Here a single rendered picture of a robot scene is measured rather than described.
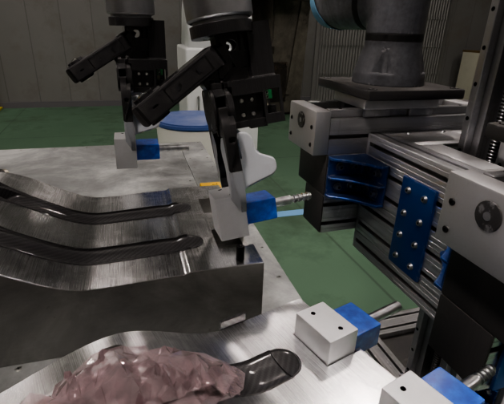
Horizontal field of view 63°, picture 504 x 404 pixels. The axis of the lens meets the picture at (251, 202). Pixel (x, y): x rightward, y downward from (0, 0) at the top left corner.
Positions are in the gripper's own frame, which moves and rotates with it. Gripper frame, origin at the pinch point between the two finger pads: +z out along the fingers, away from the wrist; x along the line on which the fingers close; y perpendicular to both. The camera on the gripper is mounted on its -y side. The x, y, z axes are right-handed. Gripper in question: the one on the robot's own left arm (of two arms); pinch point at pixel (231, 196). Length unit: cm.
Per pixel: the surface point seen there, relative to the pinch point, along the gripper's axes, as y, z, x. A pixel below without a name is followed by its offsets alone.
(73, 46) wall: -77, -84, 596
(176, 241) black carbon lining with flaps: -7.7, 4.8, 1.7
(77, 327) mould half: -20.0, 8.9, -6.0
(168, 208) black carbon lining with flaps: -7.6, 3.3, 12.2
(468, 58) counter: 558, 18, 581
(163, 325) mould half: -11.2, 11.7, -5.7
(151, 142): -7.8, -5.1, 27.7
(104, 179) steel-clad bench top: -20, 5, 51
